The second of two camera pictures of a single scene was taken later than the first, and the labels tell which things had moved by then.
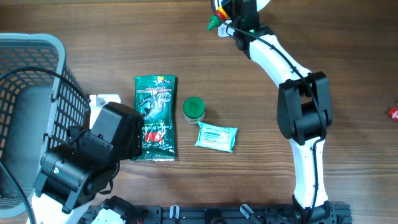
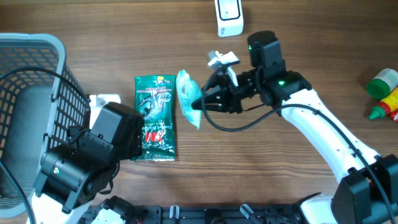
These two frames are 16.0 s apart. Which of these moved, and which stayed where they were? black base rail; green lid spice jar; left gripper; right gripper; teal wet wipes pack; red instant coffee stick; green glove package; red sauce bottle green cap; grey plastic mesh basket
Moved: right gripper; teal wet wipes pack; red sauce bottle green cap; green lid spice jar
Stayed: black base rail; red instant coffee stick; grey plastic mesh basket; left gripper; green glove package
